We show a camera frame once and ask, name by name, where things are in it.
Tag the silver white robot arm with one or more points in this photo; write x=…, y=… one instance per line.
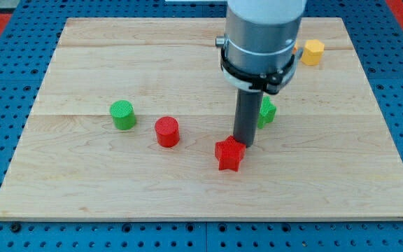
x=257, y=47

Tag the red cylinder block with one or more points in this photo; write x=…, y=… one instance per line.
x=167, y=131

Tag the red star block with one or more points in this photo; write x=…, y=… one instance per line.
x=229, y=154

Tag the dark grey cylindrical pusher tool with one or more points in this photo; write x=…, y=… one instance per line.
x=246, y=116

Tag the green star block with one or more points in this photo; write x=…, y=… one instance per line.
x=267, y=112

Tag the light wooden board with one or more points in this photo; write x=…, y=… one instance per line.
x=328, y=155

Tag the green cylinder block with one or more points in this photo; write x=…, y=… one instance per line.
x=122, y=113

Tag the yellow hexagon block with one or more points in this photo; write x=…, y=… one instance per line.
x=313, y=52

